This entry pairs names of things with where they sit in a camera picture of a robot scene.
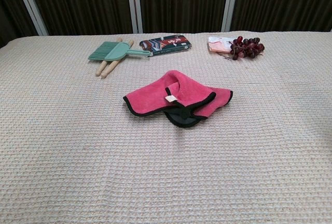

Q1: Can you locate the green plastic dustpan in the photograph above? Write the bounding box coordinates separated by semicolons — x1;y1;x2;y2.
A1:
103;41;151;62

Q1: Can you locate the pink and white packet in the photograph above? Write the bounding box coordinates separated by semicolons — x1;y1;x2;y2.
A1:
207;36;236;54

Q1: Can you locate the white screen frame post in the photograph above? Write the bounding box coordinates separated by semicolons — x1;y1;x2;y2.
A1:
221;0;241;33
11;0;49;36
125;0;144;34

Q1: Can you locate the pink black-edged cloth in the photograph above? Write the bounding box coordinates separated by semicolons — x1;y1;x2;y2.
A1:
122;69;233;127

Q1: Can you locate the green plastic hand brush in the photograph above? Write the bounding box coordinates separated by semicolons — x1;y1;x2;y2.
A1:
87;41;117;62

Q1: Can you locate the dark red grape bunch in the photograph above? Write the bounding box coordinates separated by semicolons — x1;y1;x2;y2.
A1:
223;36;266;61

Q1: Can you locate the dark printed packet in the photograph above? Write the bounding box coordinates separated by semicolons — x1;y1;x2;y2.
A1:
139;34;192;57

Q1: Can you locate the beige woven tablecloth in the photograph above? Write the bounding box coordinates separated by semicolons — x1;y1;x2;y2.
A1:
0;31;332;224

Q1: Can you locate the light wooden stick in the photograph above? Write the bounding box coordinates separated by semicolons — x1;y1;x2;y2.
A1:
95;37;123;77
100;39;135;80

